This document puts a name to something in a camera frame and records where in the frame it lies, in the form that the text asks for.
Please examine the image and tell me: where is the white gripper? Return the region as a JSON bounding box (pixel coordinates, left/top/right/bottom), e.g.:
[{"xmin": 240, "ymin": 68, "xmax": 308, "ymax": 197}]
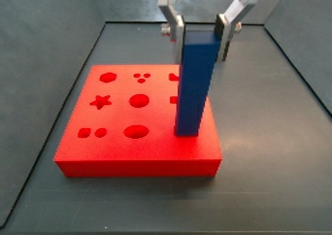
[{"xmin": 158, "ymin": 0, "xmax": 258, "ymax": 64}]

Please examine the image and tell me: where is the red foam shape-sorting board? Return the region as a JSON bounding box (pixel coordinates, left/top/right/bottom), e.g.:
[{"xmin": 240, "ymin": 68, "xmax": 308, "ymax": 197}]
[{"xmin": 54, "ymin": 65, "xmax": 221, "ymax": 177}]

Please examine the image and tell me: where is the blue rectangular block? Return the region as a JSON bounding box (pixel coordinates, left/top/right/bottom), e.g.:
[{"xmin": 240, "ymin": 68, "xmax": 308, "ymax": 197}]
[{"xmin": 174, "ymin": 31, "xmax": 220, "ymax": 136}]

